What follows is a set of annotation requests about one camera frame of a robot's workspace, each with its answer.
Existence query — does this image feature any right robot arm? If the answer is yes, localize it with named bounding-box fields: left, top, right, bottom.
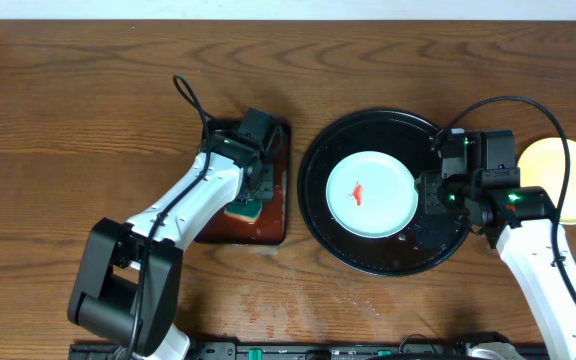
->
left=415, top=168, right=576, bottom=359

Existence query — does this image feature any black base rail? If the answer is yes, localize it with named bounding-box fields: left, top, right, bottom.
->
left=67, top=341, right=519, bottom=360

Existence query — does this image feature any light green plate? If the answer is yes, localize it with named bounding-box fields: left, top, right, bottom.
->
left=325, top=151, right=418, bottom=238

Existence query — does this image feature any yellow plate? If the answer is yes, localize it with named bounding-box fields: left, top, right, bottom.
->
left=518, top=137, right=576, bottom=225

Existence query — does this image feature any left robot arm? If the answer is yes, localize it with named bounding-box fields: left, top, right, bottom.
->
left=67, top=134, right=273, bottom=359

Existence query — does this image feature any green scrub sponge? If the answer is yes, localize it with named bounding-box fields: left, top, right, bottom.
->
left=224, top=201, right=263, bottom=224

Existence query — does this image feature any rectangular brown black-rimmed tray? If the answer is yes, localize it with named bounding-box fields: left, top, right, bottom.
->
left=195, top=121, right=291, bottom=246

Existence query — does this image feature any round black tray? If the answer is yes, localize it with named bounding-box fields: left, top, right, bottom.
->
left=297, top=108, right=467, bottom=277

